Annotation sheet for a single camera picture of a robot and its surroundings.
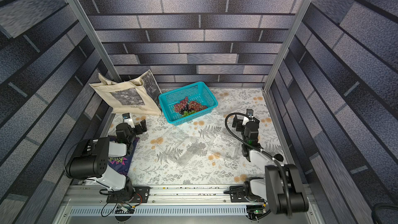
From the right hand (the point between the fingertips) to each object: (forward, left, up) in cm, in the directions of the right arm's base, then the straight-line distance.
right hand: (244, 115), depth 88 cm
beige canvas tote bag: (+11, +64, +4) cm, 65 cm away
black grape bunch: (+11, +37, -10) cm, 40 cm away
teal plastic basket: (+16, +36, -9) cm, 40 cm away
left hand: (0, +65, -6) cm, 65 cm away
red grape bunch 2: (+14, +42, -10) cm, 45 cm away
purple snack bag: (-26, +67, -8) cm, 72 cm away
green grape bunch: (+7, +36, -9) cm, 37 cm away
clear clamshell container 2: (-13, +12, -14) cm, 23 cm away
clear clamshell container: (-15, +37, -14) cm, 43 cm away
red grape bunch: (+13, +30, -9) cm, 34 cm away
